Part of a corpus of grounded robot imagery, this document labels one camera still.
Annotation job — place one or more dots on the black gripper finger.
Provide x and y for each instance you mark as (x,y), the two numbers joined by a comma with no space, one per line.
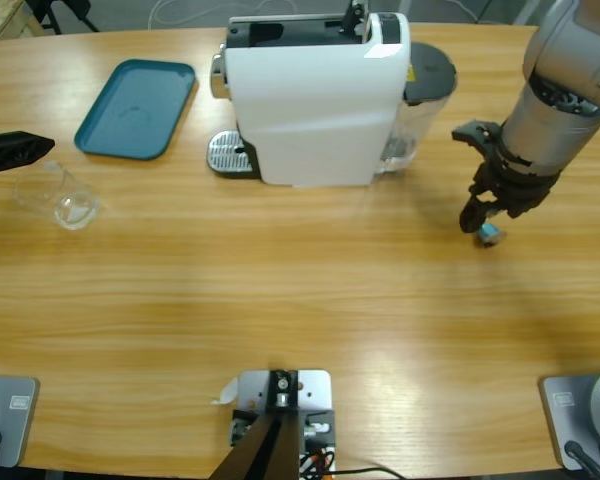
(7,152)

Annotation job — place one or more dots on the blue coffee capsule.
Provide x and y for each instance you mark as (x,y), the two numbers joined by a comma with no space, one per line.
(490,235)

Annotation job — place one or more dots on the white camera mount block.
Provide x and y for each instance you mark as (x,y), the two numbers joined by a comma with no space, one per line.
(312,387)

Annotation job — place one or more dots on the white tape tab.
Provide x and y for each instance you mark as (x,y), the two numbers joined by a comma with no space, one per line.
(227,392)

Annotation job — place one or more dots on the grey metal leg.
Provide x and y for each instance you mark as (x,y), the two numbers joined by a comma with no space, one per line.
(525,12)

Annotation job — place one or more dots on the teal plastic tray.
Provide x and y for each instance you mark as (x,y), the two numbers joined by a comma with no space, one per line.
(135,110)

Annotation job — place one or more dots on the clear water tank dark lid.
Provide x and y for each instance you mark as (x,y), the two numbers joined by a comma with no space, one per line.
(430,70)

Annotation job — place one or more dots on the white capsule coffee machine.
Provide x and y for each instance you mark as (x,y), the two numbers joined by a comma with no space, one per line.
(320,115)

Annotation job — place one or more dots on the wooden crate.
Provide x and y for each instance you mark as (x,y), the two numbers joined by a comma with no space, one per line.
(0,20)

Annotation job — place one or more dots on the black stand legs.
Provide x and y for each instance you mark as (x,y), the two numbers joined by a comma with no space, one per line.
(75,6)

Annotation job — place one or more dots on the clear glass cup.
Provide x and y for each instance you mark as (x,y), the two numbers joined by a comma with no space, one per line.
(75,210)

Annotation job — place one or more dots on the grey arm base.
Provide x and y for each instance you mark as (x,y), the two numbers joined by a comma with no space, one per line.
(15,415)
(565,415)

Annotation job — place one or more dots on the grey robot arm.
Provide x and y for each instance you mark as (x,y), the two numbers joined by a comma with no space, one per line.
(555,115)

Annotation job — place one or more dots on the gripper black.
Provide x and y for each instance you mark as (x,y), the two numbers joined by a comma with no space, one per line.
(520,190)

